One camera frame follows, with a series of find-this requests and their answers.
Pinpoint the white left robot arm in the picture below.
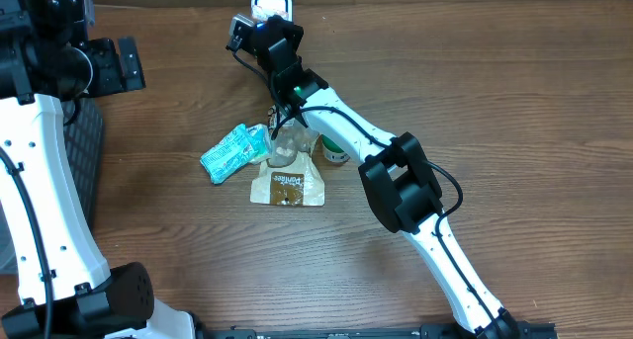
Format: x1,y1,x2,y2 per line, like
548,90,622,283
1,0,205,338

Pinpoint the orange tissue pack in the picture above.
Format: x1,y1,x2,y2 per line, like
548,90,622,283
251,5,279,21

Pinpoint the grey plastic mesh basket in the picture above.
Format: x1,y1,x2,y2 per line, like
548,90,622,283
1,99,104,275

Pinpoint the green lid seasoning jar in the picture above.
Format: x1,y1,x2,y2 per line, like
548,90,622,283
321,134,349,163

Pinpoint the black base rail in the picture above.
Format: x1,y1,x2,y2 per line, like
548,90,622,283
197,321,559,339

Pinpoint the white barcode scanner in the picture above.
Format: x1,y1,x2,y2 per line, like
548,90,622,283
251,0,293,22

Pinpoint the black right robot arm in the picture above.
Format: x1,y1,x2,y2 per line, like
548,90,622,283
227,15,520,338

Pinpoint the teal white tissue pack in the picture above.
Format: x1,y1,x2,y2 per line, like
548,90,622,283
246,124,271,164

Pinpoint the brown white snack pouch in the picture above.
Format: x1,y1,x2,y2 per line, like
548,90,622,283
248,106,325,207

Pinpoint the light green wet wipes pack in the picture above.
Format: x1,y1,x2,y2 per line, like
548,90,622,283
200,124,258,184

